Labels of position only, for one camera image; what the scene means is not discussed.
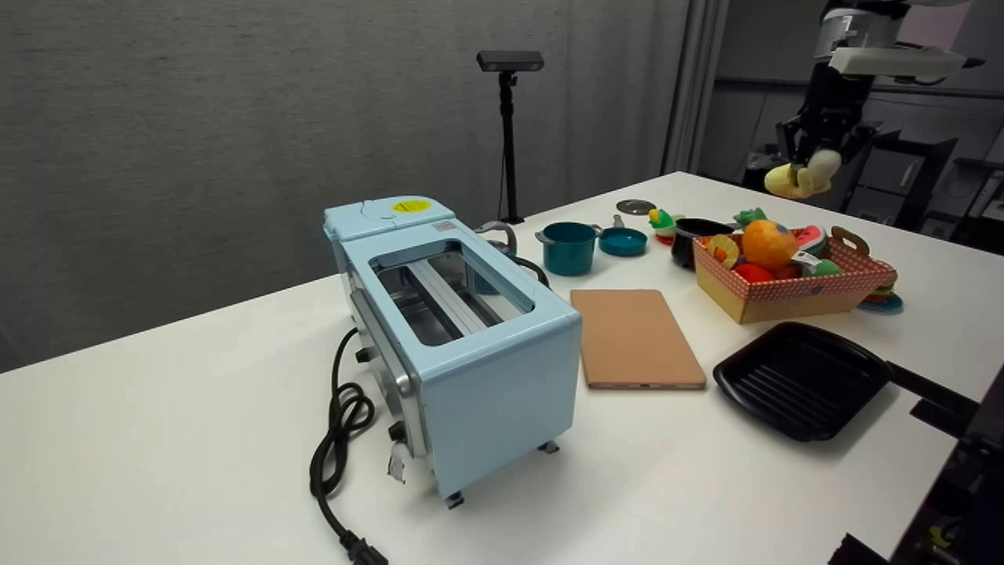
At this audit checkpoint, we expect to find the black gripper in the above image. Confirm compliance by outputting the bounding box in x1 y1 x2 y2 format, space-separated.
780 72 877 197

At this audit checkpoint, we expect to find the banana plush toy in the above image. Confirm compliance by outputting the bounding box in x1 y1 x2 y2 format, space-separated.
762 147 846 205

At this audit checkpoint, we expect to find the watermelon slice plush toy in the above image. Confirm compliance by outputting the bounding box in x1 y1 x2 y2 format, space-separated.
791 225 828 261

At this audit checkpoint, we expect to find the wooden tray of toy food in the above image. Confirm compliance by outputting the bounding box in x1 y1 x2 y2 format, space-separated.
690 223 899 326

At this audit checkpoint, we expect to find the teal toy pan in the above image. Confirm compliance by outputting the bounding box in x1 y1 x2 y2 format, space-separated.
597 213 654 261

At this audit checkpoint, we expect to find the teal toy pot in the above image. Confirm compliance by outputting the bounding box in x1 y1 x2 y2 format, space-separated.
533 217 606 279

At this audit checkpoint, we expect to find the small teal plate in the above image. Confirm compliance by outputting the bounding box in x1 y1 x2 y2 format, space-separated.
861 289 908 318

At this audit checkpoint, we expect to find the black grill tray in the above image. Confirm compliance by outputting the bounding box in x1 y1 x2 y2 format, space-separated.
711 320 893 444

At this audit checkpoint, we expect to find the wooden cutting board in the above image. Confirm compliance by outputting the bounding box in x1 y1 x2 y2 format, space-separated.
569 284 711 395

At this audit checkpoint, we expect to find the light blue toaster oven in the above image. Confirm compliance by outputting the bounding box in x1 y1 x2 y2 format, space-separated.
321 190 583 511

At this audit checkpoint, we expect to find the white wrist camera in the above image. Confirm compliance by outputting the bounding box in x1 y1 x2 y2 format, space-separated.
828 39 970 85

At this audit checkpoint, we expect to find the black camera stand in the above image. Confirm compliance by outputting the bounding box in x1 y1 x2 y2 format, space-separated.
474 48 549 225

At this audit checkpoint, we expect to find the black power cord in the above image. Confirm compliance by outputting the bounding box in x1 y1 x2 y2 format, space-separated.
306 323 393 565

